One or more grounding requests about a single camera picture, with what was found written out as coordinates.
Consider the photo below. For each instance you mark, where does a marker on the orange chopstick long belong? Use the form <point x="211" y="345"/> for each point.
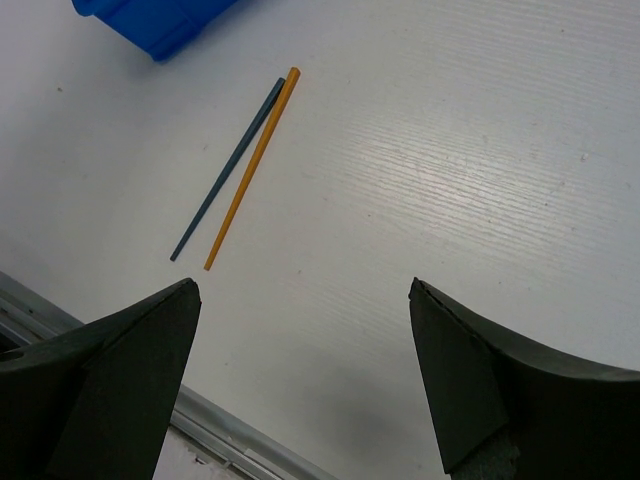
<point x="261" y="146"/>

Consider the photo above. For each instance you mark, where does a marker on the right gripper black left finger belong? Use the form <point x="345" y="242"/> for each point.
<point x="96" y="402"/>

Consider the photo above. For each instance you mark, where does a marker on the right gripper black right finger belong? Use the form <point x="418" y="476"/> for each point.
<point x="504" y="406"/>

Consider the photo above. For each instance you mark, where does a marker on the dark green chopstick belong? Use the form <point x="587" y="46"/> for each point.
<point x="229" y="166"/>

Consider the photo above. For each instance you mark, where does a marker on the blue divided plastic tray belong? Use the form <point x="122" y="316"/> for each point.
<point x="160" y="28"/>

